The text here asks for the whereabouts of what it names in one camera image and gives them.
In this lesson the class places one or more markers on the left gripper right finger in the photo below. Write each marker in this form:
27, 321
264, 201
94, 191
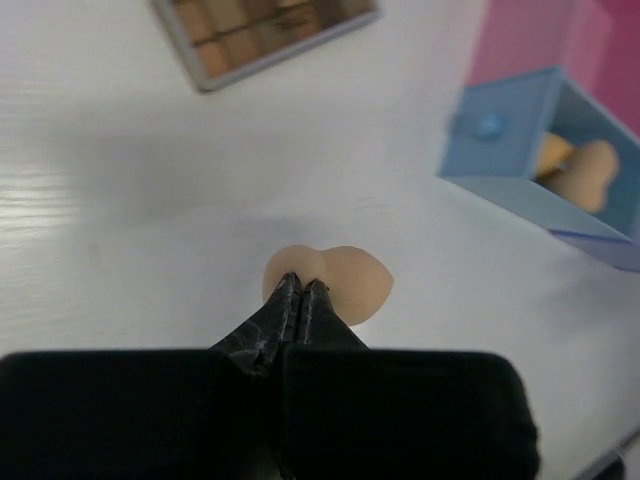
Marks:
350, 412

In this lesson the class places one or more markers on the brown eyeshadow palette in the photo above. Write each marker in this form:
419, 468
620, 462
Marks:
220, 42

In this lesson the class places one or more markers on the pink blue organizer box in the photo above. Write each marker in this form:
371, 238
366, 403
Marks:
547, 126

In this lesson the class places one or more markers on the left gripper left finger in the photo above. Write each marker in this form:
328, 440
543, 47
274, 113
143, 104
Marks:
147, 414

